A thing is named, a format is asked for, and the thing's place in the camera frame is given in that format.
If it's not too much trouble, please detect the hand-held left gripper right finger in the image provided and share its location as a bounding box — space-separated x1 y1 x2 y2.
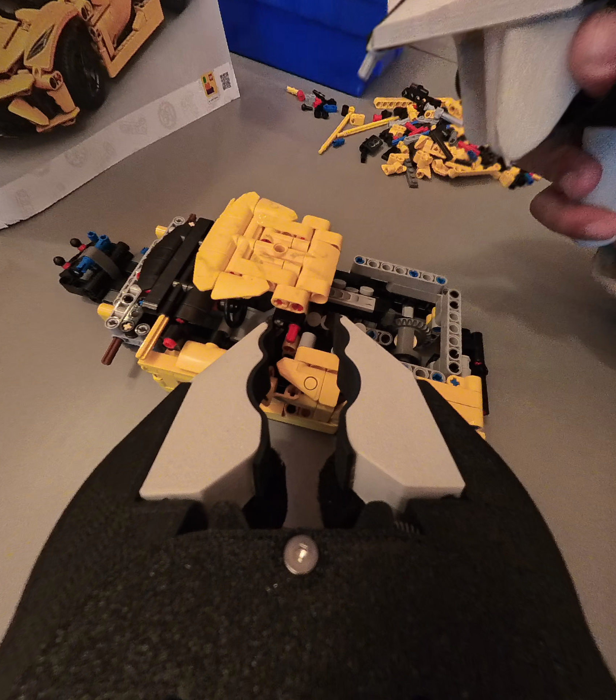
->
330 318 465 521

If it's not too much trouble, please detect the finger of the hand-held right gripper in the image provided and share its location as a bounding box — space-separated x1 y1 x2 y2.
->
369 0 584 51

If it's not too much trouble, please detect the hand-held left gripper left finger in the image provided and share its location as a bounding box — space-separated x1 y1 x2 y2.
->
139 323 282 521

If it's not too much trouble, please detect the yellow toy fender subassembly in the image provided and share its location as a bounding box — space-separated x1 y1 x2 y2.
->
259 348 345 434

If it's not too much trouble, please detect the yellow toy car chassis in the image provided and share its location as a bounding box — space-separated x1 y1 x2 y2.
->
57 192 490 438

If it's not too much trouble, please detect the grey desk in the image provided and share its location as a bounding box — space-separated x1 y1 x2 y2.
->
0 0 616 700

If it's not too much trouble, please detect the person's right hand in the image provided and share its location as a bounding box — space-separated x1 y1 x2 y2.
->
516 9 616 242

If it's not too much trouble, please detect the pile of small toy pieces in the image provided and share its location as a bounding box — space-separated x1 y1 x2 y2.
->
286 82 536 190

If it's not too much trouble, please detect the blue plastic bin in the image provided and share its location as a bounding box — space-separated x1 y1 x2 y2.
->
219 0 407 97

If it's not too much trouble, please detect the toy car instruction booklet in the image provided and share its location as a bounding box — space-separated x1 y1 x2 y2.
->
0 0 241 234

